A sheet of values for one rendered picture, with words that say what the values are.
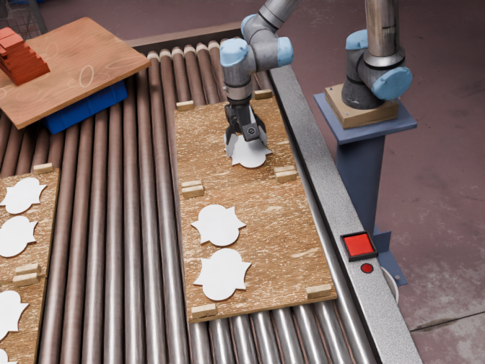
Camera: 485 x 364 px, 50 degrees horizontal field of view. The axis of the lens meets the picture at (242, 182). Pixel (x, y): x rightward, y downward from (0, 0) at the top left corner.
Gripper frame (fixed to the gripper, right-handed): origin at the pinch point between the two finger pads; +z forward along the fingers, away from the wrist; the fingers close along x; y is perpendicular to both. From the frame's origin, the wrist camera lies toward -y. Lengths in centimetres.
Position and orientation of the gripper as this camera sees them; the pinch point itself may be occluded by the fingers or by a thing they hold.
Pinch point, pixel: (247, 151)
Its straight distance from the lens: 159.0
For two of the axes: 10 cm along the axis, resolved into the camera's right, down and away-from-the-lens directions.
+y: -3.4, -6.4, 6.9
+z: 1.0, 7.1, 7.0
